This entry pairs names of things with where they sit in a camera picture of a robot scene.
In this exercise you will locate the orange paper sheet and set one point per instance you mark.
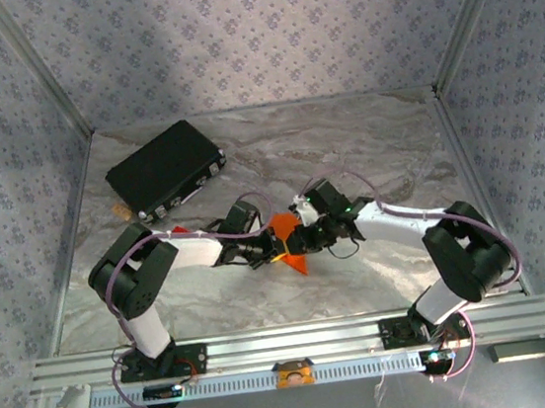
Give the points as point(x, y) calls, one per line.
point(285, 223)

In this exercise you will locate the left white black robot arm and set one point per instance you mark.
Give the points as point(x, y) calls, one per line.
point(148, 328)

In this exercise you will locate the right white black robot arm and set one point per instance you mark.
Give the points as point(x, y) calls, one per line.
point(438, 300)

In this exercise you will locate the small red block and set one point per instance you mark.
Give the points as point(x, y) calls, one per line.
point(180, 229)

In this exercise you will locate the black hard case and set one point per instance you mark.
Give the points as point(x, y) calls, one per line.
point(163, 167)

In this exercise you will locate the small brown tag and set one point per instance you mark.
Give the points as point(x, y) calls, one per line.
point(122, 212)

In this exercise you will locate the orange yellow figure sticker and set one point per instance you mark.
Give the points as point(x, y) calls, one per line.
point(293, 374)

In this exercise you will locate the right black controller board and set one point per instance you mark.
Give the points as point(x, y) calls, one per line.
point(435, 358)

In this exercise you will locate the black controller board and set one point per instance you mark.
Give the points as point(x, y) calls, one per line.
point(161, 393)
point(435, 358)

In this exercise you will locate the left black controller board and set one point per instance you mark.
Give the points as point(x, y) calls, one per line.
point(161, 393)

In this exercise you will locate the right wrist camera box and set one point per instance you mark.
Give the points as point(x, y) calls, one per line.
point(308, 214)

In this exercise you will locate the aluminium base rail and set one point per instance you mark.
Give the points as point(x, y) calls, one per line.
point(294, 343)

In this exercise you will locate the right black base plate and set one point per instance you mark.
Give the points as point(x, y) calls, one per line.
point(393, 333)

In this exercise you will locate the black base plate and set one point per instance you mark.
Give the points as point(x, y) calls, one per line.
point(194, 360)
point(393, 333)

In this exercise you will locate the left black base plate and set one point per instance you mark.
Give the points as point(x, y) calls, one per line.
point(194, 360)

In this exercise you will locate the aluminium side rail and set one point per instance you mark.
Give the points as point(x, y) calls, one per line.
point(459, 141)
point(80, 188)

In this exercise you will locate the aluminium corner post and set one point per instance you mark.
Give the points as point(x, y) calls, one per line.
point(469, 15)
point(39, 68)

